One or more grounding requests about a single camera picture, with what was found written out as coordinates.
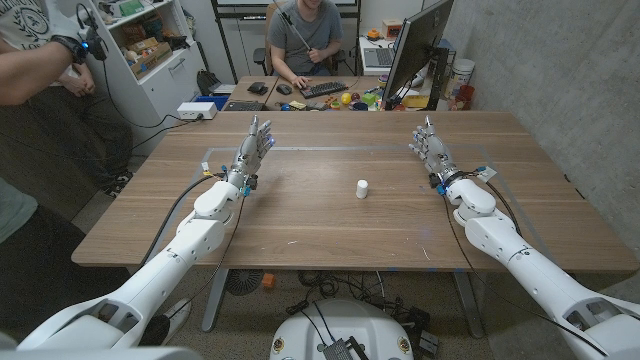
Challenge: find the black wrist watch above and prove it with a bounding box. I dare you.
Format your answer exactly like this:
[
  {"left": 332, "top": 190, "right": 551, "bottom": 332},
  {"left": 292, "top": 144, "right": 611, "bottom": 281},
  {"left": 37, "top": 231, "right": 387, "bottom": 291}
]
[{"left": 49, "top": 34, "right": 89, "bottom": 66}]

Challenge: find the orange and white box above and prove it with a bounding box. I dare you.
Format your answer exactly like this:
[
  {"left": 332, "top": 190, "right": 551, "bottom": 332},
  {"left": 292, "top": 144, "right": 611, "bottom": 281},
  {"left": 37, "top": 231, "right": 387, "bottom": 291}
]
[{"left": 380, "top": 18, "right": 404, "bottom": 41}]

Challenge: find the seated person in grey shirt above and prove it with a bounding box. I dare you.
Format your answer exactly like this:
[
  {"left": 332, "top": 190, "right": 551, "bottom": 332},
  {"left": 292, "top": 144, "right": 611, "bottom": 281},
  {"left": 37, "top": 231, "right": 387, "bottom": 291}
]
[{"left": 266, "top": 0, "right": 345, "bottom": 91}]

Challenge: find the round black floor fan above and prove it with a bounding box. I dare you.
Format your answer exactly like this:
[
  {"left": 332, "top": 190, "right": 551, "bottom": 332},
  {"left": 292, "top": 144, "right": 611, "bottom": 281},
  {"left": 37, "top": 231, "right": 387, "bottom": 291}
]
[{"left": 224, "top": 269, "right": 265, "bottom": 298}]

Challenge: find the flat dark keyboard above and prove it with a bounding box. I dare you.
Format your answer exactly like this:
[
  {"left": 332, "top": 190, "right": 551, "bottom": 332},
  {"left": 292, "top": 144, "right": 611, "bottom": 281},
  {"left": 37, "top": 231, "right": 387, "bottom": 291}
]
[{"left": 222, "top": 100, "right": 267, "bottom": 113}]

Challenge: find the thin metal stick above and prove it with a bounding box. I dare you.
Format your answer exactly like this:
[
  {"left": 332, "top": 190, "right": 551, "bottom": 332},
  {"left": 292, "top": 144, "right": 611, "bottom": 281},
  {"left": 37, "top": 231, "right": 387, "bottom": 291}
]
[{"left": 272, "top": 0, "right": 314, "bottom": 52}]

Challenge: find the black bag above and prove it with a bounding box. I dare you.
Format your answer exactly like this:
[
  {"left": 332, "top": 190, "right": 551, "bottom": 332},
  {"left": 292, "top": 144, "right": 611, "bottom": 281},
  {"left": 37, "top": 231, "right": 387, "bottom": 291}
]
[{"left": 195, "top": 69, "right": 222, "bottom": 97}]

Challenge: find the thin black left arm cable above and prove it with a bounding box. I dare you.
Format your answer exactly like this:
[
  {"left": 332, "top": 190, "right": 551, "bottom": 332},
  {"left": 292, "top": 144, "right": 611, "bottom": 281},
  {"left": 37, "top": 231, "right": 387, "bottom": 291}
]
[{"left": 168, "top": 192, "right": 247, "bottom": 321}]

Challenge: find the near person in teal shirt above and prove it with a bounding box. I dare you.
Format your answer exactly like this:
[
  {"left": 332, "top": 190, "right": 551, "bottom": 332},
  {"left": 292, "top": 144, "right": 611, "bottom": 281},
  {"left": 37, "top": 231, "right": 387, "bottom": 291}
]
[{"left": 0, "top": 177, "right": 129, "bottom": 332}]

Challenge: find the grey table leg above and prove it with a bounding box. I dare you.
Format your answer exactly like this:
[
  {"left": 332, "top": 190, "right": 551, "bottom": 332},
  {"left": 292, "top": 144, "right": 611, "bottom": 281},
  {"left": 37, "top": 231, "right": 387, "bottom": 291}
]
[
  {"left": 451, "top": 271, "right": 486, "bottom": 340},
  {"left": 200, "top": 268, "right": 231, "bottom": 334}
]

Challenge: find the blue storage bin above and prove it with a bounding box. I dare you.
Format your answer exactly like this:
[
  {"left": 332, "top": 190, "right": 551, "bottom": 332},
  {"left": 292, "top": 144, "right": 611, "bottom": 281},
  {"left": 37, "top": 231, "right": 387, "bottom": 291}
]
[{"left": 193, "top": 94, "right": 231, "bottom": 112}]

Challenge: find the white plastic bucket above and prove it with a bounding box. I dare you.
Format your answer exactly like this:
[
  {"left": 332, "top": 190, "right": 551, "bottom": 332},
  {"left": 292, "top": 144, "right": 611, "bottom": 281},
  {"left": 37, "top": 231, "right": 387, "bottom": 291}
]
[{"left": 450, "top": 58, "right": 477, "bottom": 92}]

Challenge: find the cardboard box on shelf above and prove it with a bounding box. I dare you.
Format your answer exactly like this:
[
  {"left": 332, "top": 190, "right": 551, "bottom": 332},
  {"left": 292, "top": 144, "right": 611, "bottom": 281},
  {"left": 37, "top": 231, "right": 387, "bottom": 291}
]
[{"left": 130, "top": 41, "right": 174, "bottom": 81}]

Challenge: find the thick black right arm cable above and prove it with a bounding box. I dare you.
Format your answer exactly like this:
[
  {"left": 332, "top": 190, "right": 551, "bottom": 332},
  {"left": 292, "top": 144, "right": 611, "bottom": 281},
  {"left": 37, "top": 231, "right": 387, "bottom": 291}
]
[{"left": 468, "top": 170, "right": 524, "bottom": 238}]

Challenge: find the white shelf cabinet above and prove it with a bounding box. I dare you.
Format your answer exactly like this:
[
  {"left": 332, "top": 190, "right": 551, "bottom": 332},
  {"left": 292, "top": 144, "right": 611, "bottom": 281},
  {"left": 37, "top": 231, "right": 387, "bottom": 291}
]
[{"left": 47, "top": 0, "right": 209, "bottom": 152}]

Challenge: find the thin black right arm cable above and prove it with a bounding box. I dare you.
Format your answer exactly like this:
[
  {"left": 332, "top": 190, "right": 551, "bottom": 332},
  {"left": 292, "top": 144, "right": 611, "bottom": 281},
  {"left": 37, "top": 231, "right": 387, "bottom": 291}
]
[{"left": 440, "top": 192, "right": 609, "bottom": 358}]

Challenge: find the black power cable on floor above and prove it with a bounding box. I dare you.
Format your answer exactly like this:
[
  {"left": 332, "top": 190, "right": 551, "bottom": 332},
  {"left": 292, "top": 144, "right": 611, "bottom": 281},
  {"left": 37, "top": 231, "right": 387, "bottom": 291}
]
[{"left": 101, "top": 58, "right": 202, "bottom": 157}]

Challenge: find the white power strip box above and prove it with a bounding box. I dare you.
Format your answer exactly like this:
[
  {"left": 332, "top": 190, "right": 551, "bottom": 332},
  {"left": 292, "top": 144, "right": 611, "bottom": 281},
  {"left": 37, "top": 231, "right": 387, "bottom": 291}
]
[{"left": 176, "top": 101, "right": 219, "bottom": 122}]

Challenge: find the bare forearm of near person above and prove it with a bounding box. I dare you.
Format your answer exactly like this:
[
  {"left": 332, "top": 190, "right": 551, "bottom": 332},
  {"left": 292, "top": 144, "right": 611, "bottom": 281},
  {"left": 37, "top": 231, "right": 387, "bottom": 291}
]
[{"left": 0, "top": 37, "right": 86, "bottom": 107}]

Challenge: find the tangle of black floor cables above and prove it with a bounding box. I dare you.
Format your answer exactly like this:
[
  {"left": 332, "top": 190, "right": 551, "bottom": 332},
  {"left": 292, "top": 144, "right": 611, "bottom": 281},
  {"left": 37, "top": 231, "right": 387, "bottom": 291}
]
[{"left": 284, "top": 269, "right": 432, "bottom": 342}]

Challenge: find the black handheld device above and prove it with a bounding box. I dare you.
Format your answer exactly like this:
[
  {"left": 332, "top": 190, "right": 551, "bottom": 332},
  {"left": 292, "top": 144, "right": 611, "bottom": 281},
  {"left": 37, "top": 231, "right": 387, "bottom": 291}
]
[{"left": 74, "top": 3, "right": 109, "bottom": 63}]

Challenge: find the black keyboard with red trim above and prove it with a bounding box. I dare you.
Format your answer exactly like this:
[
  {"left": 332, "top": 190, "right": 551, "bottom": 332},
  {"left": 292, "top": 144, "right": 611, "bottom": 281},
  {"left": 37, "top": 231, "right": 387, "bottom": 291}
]
[{"left": 299, "top": 80, "right": 350, "bottom": 100}]

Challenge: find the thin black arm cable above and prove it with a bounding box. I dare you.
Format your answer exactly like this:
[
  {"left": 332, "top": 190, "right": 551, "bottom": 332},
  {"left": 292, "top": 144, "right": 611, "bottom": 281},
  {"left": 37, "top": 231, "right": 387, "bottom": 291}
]
[
  {"left": 440, "top": 192, "right": 609, "bottom": 358},
  {"left": 168, "top": 192, "right": 247, "bottom": 321}
]

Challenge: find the black computer monitor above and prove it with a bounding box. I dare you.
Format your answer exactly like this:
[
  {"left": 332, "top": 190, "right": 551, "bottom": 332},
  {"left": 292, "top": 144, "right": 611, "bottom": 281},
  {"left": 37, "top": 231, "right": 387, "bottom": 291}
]
[{"left": 381, "top": 0, "right": 456, "bottom": 112}]

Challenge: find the yellow tray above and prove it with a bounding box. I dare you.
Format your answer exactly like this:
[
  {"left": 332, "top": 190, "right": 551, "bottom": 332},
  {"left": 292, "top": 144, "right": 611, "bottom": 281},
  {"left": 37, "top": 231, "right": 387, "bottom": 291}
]
[{"left": 401, "top": 94, "right": 432, "bottom": 110}]

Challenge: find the standing person in white T-shirt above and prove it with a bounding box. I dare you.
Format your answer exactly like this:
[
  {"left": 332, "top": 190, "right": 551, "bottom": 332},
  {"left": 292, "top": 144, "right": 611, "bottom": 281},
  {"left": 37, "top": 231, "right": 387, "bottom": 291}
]
[{"left": 0, "top": 0, "right": 134, "bottom": 199}]

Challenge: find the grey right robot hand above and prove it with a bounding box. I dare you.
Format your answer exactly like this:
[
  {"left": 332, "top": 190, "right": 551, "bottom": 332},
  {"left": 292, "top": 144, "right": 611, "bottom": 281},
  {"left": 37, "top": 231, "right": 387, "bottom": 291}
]
[{"left": 408, "top": 115, "right": 465, "bottom": 188}]

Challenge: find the wooden back desk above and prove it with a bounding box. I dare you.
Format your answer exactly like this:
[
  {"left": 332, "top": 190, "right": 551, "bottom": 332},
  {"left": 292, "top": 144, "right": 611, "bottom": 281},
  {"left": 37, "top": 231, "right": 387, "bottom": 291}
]
[{"left": 227, "top": 74, "right": 436, "bottom": 113}]

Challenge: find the open grey laptop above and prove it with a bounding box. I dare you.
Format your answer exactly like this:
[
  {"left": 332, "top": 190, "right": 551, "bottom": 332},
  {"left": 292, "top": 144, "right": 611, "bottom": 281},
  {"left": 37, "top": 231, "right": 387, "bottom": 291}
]
[{"left": 362, "top": 34, "right": 402, "bottom": 70}]

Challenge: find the white robot torso base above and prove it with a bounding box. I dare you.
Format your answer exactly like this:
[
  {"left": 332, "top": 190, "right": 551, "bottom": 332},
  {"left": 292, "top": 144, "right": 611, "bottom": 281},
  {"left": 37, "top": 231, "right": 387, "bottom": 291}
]
[{"left": 269, "top": 298, "right": 415, "bottom": 360}]

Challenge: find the black electronics module on torso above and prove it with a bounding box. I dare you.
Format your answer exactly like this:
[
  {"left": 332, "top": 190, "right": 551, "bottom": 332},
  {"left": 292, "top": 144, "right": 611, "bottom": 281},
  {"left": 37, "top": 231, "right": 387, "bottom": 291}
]
[{"left": 321, "top": 335, "right": 372, "bottom": 360}]

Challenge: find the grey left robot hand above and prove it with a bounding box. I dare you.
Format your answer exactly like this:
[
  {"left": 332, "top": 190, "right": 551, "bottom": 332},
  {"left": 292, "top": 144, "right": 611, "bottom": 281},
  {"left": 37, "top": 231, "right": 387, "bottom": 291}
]
[{"left": 227, "top": 115, "right": 277, "bottom": 190}]

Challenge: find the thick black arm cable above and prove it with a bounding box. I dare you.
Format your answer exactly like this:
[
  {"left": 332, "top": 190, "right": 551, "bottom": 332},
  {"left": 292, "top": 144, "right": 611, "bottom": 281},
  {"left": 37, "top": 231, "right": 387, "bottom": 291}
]
[
  {"left": 468, "top": 170, "right": 524, "bottom": 238},
  {"left": 139, "top": 173, "right": 224, "bottom": 269}
]

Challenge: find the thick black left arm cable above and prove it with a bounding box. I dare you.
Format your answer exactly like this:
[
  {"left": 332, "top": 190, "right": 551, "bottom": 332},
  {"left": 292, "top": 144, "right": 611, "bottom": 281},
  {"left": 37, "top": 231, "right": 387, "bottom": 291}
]
[{"left": 139, "top": 173, "right": 224, "bottom": 269}]

